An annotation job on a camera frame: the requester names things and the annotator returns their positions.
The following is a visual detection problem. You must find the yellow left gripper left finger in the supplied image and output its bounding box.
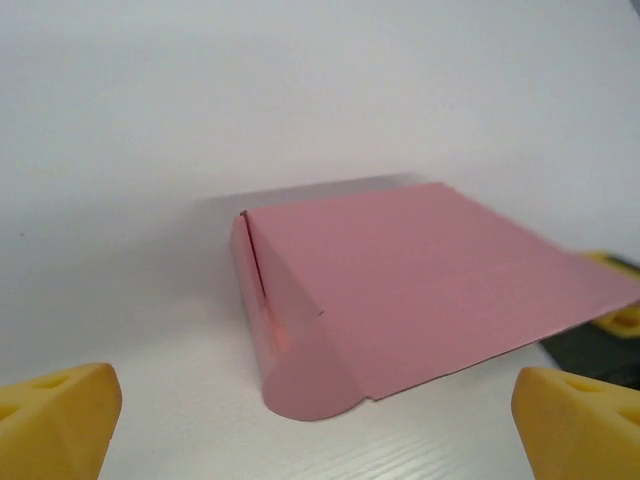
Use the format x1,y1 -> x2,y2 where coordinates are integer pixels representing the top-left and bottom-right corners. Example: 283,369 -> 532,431
0,362 -> 123,480

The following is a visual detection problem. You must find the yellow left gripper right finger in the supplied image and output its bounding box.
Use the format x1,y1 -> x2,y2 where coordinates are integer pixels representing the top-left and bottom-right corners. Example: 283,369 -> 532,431
514,366 -> 640,480

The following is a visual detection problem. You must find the pink paper box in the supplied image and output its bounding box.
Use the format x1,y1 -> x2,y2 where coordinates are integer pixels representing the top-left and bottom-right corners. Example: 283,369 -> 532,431
230,181 -> 640,424

